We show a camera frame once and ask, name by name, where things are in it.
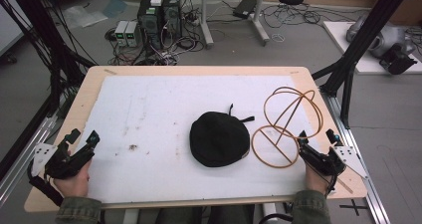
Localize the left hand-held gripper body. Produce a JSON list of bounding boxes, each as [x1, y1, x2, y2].
[[31, 137, 97, 181]]

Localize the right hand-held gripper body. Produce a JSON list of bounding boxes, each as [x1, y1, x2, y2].
[[298, 142, 370, 180]]

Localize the person's right hand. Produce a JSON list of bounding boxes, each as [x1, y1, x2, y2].
[[304, 162, 333, 196]]

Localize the person's left hand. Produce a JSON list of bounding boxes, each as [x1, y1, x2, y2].
[[53, 159, 93, 199]]

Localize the white table mat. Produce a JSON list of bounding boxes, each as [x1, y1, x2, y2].
[[77, 75, 329, 205]]

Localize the black knit hat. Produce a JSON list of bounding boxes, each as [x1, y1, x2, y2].
[[189, 103, 256, 168]]

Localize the white floor board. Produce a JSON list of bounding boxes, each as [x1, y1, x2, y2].
[[322, 20, 422, 76]]

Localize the black device on board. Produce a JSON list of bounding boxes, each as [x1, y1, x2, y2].
[[378, 44, 419, 76]]

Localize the grey power supply unit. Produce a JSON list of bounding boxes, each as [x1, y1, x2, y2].
[[113, 20, 129, 48], [124, 20, 143, 48]]

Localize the grey rounded device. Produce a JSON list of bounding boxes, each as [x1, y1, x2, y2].
[[345, 16, 416, 60]]

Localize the black computer tower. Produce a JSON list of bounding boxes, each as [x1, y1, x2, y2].
[[136, 0, 183, 50]]

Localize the flat black box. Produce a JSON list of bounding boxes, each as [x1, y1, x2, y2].
[[232, 0, 259, 20]]

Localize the aluminium rail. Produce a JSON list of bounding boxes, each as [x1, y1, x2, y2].
[[319, 93, 392, 224], [0, 94, 78, 208]]

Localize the black wrist strap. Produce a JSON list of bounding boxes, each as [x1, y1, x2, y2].
[[27, 160, 65, 208]]

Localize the brown wire hat stand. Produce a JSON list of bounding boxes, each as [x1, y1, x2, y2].
[[251, 86, 324, 169]]

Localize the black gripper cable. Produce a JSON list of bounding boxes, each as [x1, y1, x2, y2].
[[258, 212, 295, 224]]

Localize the black metal frame post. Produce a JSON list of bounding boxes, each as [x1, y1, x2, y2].
[[312, 0, 416, 129], [0, 0, 98, 118]]

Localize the tangle of floor cables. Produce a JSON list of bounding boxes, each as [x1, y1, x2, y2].
[[104, 28, 208, 67]]

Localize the black floor cables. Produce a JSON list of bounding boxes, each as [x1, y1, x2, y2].
[[262, 1, 362, 30]]

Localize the grey desk leg frame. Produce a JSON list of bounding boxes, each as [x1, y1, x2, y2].
[[198, 0, 271, 50]]

